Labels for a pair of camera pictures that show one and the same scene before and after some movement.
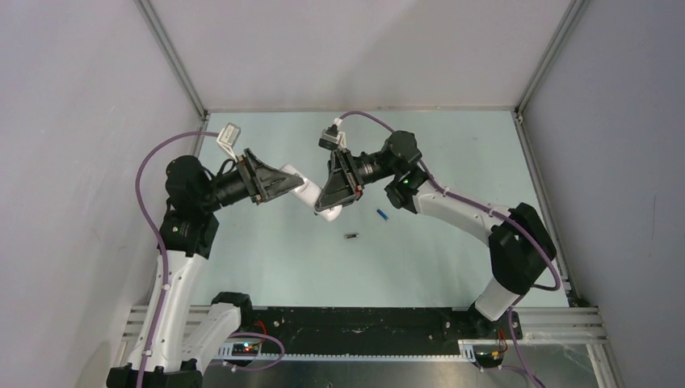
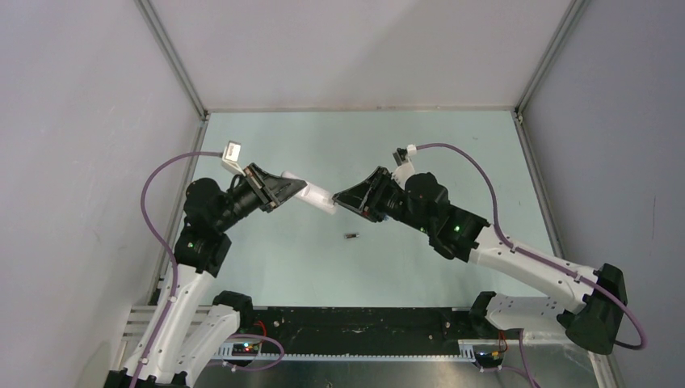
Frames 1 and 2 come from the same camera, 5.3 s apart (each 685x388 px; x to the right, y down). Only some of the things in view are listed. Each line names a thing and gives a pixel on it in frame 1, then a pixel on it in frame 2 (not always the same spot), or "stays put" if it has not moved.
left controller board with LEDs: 245,349 stays put
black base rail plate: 369,331 stays put
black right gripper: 345,183 -> 365,197
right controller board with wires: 489,356 stays put
